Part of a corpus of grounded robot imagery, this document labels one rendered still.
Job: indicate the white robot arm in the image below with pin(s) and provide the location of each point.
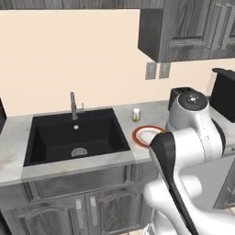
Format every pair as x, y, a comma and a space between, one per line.
195, 143

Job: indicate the black microwave oven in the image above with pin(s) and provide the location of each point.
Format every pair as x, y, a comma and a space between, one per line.
225, 95

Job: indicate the small white and amber jar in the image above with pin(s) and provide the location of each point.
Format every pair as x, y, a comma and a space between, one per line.
136, 115

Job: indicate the red rimmed white plate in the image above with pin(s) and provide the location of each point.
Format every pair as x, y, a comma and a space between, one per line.
141, 134

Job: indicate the grey metal tap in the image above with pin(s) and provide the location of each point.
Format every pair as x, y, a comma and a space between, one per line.
73, 107

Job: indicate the black sink basin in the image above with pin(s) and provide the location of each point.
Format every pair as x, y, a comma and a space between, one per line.
76, 137

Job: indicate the dark grey sink front panel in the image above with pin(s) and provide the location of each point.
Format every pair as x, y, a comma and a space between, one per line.
79, 182

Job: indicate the dark grey base cupboard door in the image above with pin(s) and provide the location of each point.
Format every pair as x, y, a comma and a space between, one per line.
46, 217
119, 208

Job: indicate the grey dishwasher front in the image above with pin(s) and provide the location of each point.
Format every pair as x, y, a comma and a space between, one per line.
211, 180

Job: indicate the black appliance at edge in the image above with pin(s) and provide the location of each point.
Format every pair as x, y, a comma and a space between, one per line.
2, 117

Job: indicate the grey wall socket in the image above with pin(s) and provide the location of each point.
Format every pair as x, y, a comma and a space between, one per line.
164, 70
150, 71

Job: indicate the grey wall cupboard door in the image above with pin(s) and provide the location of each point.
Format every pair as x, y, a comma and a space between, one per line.
188, 27

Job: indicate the dark grey wall cupboard run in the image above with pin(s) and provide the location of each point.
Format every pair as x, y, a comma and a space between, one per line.
76, 4

